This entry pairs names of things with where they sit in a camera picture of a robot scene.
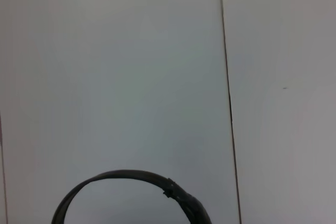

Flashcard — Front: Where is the black iron teapot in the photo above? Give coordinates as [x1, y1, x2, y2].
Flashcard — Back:
[51, 169, 214, 224]

